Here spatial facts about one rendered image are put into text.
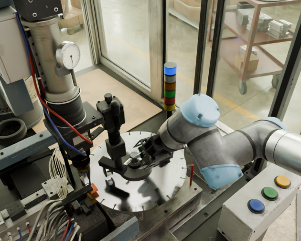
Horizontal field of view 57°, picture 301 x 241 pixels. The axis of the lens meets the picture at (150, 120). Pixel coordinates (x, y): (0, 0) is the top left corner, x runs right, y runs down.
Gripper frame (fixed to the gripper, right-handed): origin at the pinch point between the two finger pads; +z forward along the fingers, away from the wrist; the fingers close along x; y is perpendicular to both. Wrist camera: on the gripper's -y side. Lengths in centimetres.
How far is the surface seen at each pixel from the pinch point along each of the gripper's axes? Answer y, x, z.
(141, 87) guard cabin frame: -41, -48, 43
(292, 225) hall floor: -107, 59, 57
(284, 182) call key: -34.6, 24.1, -12.6
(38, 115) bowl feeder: 13, -51, 56
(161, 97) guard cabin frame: -42, -34, 32
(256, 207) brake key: -20.8, 26.1, -10.5
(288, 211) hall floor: -114, 52, 60
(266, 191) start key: -27.6, 23.8, -10.8
